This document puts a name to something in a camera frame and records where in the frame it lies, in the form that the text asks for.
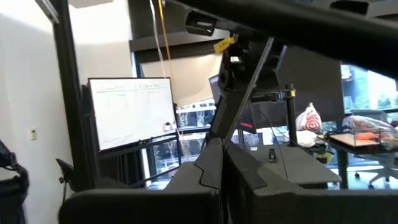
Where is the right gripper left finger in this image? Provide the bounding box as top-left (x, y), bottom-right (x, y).
top-left (164, 138), bottom-right (223, 192)

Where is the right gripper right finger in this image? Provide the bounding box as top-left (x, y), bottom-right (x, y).
top-left (223, 141), bottom-right (304, 194)

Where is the grey side table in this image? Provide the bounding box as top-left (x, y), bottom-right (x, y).
top-left (248, 143), bottom-right (343, 189)

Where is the black desk monitor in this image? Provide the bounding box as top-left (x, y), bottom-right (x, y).
top-left (208, 73), bottom-right (259, 135)
top-left (275, 45), bottom-right (346, 124)

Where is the white crumpled cloth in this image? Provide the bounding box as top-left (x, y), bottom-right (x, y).
top-left (297, 129), bottom-right (318, 148)

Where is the black monitor stand pole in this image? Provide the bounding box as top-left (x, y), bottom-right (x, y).
top-left (284, 82), bottom-right (298, 147)

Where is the white red printed bag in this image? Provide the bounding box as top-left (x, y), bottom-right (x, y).
top-left (295, 101), bottom-right (324, 133)

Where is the yellow tag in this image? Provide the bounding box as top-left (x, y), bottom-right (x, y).
top-left (213, 36), bottom-right (236, 54)

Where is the white whiteboard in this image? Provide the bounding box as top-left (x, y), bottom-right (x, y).
top-left (88, 77), bottom-right (178, 152)

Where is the black leg wooden desk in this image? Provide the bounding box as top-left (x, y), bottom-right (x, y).
top-left (326, 133), bottom-right (385, 189)

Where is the clear plastic container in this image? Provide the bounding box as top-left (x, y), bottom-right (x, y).
top-left (341, 114), bottom-right (398, 152)

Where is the white office chair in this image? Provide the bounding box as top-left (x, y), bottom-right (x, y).
top-left (351, 108), bottom-right (398, 189)

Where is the thin black desk cable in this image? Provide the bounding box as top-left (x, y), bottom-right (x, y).
top-left (257, 110), bottom-right (289, 180)

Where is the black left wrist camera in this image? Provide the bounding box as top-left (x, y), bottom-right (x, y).
top-left (217, 46), bottom-right (249, 93)

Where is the white hanging cable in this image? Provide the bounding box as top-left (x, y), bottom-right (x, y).
top-left (149, 0), bottom-right (167, 78)

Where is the thick sleeved robot cable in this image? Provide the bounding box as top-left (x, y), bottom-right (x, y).
top-left (0, 139), bottom-right (30, 224)

